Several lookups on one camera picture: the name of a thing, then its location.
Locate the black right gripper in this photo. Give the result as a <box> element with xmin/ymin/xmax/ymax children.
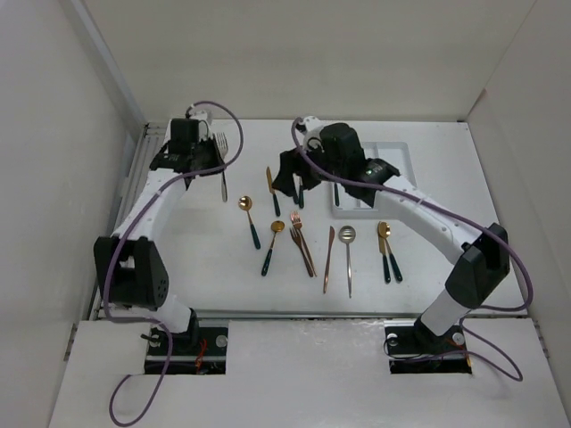
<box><xmin>273</xmin><ymin>136</ymin><xmax>346</xmax><ymax>196</ymax></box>

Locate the silver fork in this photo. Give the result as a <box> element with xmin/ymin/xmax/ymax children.
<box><xmin>214</xmin><ymin>132</ymin><xmax>230</xmax><ymax>202</ymax></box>

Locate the gold spoon green handle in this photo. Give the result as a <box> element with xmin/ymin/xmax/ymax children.
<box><xmin>238</xmin><ymin>195</ymin><xmax>261</xmax><ymax>250</ymax></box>
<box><xmin>381</xmin><ymin>221</ymin><xmax>403</xmax><ymax>283</ymax></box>
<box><xmin>261</xmin><ymin>220</ymin><xmax>285</xmax><ymax>276</ymax></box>

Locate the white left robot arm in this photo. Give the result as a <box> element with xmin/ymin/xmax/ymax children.
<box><xmin>94</xmin><ymin>111</ymin><xmax>223</xmax><ymax>354</ymax></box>

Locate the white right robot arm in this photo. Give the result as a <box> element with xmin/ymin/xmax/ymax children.
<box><xmin>272</xmin><ymin>117</ymin><xmax>510</xmax><ymax>351</ymax></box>

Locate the white three-compartment cutlery tray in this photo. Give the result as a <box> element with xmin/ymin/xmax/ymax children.
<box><xmin>329</xmin><ymin>141</ymin><xmax>417</xmax><ymax>220</ymax></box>

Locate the rose gold knife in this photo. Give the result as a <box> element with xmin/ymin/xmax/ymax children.
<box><xmin>322</xmin><ymin>226</ymin><xmax>335</xmax><ymax>294</ymax></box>

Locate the rose gold fork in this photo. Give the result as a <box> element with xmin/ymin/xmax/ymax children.
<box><xmin>290</xmin><ymin>210</ymin><xmax>317</xmax><ymax>276</ymax></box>
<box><xmin>290</xmin><ymin>227</ymin><xmax>314</xmax><ymax>277</ymax></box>

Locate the silver slotted spoon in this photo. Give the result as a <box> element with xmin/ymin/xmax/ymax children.
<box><xmin>338</xmin><ymin>226</ymin><xmax>356</xmax><ymax>298</ymax></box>

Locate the aluminium rail frame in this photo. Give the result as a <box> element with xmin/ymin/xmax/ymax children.
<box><xmin>87</xmin><ymin>122</ymin><xmax>173</xmax><ymax>322</ymax></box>

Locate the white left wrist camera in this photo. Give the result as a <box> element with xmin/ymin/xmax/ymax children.
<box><xmin>185</xmin><ymin>104</ymin><xmax>213</xmax><ymax>136</ymax></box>

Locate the gold knife green handle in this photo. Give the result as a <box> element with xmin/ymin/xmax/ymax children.
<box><xmin>377</xmin><ymin>222</ymin><xmax>391</xmax><ymax>284</ymax></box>
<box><xmin>266</xmin><ymin>167</ymin><xmax>281</xmax><ymax>217</ymax></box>

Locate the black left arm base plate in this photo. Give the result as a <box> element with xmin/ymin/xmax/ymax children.
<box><xmin>141</xmin><ymin>320</ymin><xmax>229</xmax><ymax>375</ymax></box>

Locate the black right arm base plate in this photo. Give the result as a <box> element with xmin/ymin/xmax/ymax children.
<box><xmin>383</xmin><ymin>324</ymin><xmax>472</xmax><ymax>375</ymax></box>

